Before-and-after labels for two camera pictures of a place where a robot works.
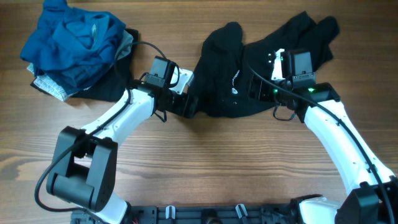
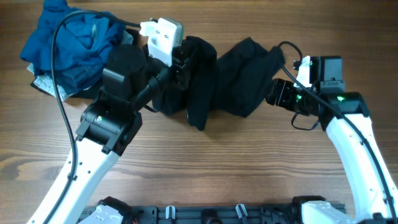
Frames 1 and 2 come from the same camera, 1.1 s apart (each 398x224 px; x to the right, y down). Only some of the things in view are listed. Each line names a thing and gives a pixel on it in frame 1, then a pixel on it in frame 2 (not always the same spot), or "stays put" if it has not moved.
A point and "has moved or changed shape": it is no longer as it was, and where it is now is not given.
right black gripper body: x=268 y=89 to x=288 y=96
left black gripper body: x=176 y=102 to x=179 y=68
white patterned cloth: x=44 y=83 stays put
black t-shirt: x=222 y=70 has moved or changed shape
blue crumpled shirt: x=74 y=47 stays put
